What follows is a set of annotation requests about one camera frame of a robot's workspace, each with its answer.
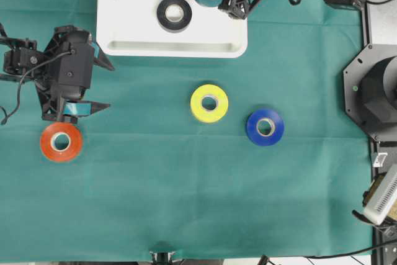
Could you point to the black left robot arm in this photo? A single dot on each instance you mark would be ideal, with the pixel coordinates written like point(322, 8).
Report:
point(23, 61)

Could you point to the green table cloth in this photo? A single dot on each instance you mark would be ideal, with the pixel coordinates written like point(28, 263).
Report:
point(151, 177)

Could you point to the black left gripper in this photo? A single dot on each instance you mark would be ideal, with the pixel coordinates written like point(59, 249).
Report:
point(63, 83)

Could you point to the white plastic tray case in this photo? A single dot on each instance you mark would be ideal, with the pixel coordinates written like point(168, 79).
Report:
point(131, 28)

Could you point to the blue tape roll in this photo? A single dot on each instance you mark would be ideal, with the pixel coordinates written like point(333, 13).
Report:
point(265, 127)

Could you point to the yellow tape roll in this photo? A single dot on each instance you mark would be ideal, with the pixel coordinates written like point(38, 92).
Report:
point(214, 93)

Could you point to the white vented device box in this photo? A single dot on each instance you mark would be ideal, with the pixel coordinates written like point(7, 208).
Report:
point(382, 199)

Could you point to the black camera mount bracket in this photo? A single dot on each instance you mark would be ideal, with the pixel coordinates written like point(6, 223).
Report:
point(162, 258)

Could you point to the black aluminium frame rail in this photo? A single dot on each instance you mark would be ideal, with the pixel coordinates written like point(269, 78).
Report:
point(366, 26)

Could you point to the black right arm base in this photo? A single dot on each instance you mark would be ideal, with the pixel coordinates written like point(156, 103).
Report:
point(370, 91)

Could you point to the orange tape roll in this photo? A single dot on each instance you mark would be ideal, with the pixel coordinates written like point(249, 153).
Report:
point(49, 135)

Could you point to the black tape roll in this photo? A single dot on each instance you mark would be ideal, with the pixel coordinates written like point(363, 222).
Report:
point(174, 15)

